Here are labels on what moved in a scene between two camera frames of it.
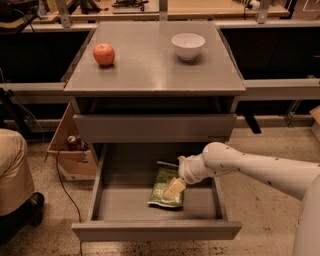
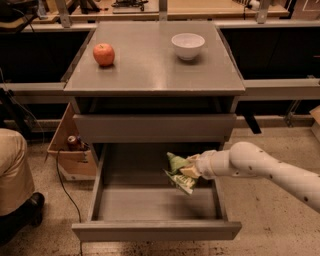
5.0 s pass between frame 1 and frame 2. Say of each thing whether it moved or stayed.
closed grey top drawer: stayed
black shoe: stayed
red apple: stayed
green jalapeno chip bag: moved
